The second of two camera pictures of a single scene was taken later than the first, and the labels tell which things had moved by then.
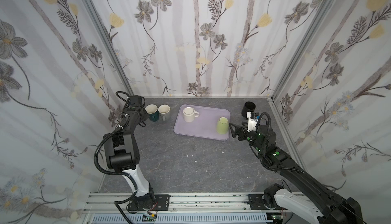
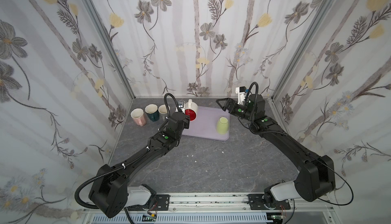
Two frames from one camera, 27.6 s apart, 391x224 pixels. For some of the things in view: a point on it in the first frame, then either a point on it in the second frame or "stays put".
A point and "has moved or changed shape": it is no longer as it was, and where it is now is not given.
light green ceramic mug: (222, 126) stays put
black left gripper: (139, 114) -> (186, 121)
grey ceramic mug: (164, 110) stays put
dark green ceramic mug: (152, 110) stays put
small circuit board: (148, 218) stays put
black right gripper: (239, 131) -> (233, 107)
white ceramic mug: (189, 114) has moved or changed shape
